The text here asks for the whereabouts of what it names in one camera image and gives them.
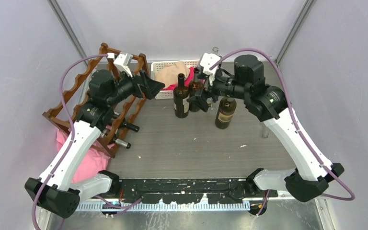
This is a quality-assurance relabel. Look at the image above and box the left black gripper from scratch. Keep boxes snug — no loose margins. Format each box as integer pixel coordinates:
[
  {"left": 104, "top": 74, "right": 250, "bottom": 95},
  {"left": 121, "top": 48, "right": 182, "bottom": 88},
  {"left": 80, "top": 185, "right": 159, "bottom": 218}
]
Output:
[{"left": 106, "top": 66, "right": 164, "bottom": 107}]

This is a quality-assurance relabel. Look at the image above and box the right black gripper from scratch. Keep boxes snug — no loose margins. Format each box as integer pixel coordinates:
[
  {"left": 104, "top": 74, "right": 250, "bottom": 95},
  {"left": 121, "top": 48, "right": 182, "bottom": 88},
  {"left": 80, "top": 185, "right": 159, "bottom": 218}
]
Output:
[{"left": 187, "top": 67, "right": 249, "bottom": 112}]

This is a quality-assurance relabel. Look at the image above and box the black-neck green wine bottle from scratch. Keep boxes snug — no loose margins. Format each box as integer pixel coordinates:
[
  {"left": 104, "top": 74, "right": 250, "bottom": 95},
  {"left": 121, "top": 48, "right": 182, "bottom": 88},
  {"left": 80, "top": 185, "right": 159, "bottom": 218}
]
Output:
[{"left": 111, "top": 114, "right": 140, "bottom": 132}]

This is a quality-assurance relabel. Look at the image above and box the silver-neck dark wine bottle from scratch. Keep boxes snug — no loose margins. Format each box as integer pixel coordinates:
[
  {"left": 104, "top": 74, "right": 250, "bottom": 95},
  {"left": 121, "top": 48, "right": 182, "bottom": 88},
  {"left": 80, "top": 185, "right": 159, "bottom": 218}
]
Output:
[{"left": 100, "top": 128, "right": 131, "bottom": 149}]

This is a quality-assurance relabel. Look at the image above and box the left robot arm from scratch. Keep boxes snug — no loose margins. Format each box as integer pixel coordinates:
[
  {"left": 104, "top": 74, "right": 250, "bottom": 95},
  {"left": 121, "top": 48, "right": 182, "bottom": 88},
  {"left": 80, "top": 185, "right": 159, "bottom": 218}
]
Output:
[{"left": 24, "top": 69, "right": 165, "bottom": 221}]

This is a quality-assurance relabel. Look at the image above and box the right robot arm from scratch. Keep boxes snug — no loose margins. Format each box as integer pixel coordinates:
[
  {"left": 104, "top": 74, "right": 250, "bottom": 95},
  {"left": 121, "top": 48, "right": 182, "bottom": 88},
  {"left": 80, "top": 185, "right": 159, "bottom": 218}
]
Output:
[{"left": 189, "top": 53, "right": 344, "bottom": 202}]

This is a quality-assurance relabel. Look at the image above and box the clear bottle black cap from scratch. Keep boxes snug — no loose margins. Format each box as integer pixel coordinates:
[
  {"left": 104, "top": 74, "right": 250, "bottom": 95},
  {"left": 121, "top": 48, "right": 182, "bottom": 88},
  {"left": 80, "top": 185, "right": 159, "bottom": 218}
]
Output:
[{"left": 207, "top": 98, "right": 217, "bottom": 110}]

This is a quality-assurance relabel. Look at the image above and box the dark bottle gold label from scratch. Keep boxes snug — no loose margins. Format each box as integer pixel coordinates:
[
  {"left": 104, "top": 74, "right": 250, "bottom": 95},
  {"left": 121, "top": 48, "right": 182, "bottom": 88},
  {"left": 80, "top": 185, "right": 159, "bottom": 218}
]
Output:
[{"left": 188, "top": 67, "right": 203, "bottom": 112}]

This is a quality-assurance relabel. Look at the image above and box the brown wine bottle white label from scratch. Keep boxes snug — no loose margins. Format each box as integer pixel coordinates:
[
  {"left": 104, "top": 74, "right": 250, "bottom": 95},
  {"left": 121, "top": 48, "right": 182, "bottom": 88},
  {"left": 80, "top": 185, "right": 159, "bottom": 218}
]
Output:
[{"left": 173, "top": 73, "right": 189, "bottom": 118}]

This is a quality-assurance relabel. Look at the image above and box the dark bottle beige label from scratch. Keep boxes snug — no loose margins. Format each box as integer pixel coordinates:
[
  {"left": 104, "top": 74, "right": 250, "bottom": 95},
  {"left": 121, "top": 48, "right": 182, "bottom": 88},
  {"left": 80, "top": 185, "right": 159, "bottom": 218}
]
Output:
[{"left": 215, "top": 97, "right": 237, "bottom": 129}]

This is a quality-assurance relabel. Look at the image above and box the brown wooden wine rack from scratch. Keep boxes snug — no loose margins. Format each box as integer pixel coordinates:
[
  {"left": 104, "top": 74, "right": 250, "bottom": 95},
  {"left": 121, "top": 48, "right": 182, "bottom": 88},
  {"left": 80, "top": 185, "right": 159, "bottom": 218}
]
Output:
[{"left": 42, "top": 43, "right": 150, "bottom": 159}]

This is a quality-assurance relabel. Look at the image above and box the empty clear glass bottle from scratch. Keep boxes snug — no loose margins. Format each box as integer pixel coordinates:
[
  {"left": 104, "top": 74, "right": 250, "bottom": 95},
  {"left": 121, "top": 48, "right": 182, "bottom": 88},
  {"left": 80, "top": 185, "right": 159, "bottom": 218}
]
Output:
[{"left": 212, "top": 47, "right": 219, "bottom": 55}]

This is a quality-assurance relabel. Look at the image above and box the white plastic basket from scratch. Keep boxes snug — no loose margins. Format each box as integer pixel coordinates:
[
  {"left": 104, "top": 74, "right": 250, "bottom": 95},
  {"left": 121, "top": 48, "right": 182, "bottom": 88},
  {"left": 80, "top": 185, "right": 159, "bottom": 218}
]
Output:
[{"left": 151, "top": 60, "right": 199, "bottom": 100}]

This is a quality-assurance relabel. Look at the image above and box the beige cloth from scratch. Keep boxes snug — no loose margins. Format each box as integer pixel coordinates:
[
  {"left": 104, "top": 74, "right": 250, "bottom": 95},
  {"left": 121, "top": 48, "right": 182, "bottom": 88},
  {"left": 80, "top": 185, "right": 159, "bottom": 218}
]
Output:
[{"left": 155, "top": 62, "right": 190, "bottom": 90}]

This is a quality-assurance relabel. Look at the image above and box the magenta cloth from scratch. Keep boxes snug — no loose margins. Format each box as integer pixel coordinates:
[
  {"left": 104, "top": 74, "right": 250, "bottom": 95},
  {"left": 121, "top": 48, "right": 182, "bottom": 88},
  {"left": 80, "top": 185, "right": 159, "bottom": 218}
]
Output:
[{"left": 165, "top": 67, "right": 196, "bottom": 91}]

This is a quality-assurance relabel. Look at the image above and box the clear drinking glass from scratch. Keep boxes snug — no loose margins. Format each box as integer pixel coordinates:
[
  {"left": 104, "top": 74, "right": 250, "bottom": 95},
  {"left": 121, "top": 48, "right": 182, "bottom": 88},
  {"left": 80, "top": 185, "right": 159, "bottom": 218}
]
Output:
[{"left": 261, "top": 122, "right": 269, "bottom": 138}]

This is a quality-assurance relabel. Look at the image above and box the pink cloth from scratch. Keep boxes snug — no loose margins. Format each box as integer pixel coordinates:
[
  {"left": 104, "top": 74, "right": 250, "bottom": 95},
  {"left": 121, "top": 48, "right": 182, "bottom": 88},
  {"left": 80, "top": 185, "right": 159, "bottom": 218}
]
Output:
[{"left": 56, "top": 126, "right": 112, "bottom": 184}]

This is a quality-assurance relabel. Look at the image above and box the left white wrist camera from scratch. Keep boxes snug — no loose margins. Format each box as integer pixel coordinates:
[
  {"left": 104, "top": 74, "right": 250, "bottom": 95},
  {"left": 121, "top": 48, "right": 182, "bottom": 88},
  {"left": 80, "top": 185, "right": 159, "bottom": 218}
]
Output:
[{"left": 107, "top": 52, "right": 133, "bottom": 78}]

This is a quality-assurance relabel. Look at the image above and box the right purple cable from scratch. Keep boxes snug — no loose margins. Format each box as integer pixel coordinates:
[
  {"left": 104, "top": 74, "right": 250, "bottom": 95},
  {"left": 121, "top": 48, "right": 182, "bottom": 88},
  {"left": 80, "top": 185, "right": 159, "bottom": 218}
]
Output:
[{"left": 209, "top": 47, "right": 356, "bottom": 202}]

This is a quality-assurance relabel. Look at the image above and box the purple cable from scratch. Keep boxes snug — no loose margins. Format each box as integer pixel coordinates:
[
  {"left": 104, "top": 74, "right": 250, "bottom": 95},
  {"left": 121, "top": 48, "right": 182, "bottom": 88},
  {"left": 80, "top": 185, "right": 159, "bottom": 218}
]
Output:
[
  {"left": 209, "top": 47, "right": 356, "bottom": 202},
  {"left": 31, "top": 53, "right": 115, "bottom": 230}
]

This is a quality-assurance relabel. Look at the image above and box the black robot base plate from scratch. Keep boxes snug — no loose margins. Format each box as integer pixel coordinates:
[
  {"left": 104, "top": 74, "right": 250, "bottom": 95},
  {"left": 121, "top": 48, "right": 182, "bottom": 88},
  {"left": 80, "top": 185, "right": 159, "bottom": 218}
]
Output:
[{"left": 96, "top": 178, "right": 266, "bottom": 205}]

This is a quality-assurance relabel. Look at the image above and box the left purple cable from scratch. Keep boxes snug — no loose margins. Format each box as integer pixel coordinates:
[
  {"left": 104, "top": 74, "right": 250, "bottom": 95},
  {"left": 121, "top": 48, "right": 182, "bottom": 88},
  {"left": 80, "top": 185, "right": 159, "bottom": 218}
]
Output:
[{"left": 31, "top": 53, "right": 115, "bottom": 230}]

